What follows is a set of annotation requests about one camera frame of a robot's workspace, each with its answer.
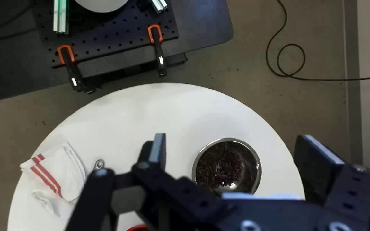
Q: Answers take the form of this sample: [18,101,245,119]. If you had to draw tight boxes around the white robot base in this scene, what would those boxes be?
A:
[75,0,129,13]

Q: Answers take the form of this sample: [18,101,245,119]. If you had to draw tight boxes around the black silver-handled spoon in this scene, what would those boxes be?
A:
[94,160,106,171]

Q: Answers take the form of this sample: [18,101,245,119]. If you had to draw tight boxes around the orange black clamp right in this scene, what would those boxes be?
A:
[147,25,167,77]

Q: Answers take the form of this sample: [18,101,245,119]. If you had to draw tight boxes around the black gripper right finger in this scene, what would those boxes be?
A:
[295,135,346,205]

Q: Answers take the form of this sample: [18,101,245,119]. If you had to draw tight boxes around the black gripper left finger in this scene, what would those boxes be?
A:
[134,134,167,171]

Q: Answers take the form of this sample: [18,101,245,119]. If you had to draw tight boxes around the aluminium rail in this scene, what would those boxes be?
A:
[53,0,69,35]

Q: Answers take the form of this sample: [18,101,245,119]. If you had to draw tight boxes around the orange black clamp left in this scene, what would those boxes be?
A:
[57,45,83,93]

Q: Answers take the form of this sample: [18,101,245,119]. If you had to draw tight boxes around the silver metal bowl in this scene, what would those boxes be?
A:
[192,138,263,197]

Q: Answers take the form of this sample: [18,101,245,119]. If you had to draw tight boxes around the black floor cable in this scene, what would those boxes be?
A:
[265,0,370,83]

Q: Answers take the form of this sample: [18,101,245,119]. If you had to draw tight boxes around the orange black clamp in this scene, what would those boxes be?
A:
[147,25,167,77]
[57,45,83,93]

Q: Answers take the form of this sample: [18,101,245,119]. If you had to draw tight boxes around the black perforated breadboard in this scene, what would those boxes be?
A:
[33,0,179,68]

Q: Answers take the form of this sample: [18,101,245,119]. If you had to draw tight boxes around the white round table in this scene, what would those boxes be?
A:
[7,83,308,231]

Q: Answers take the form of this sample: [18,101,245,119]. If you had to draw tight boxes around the white red striped towel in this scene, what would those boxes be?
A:
[20,143,87,203]

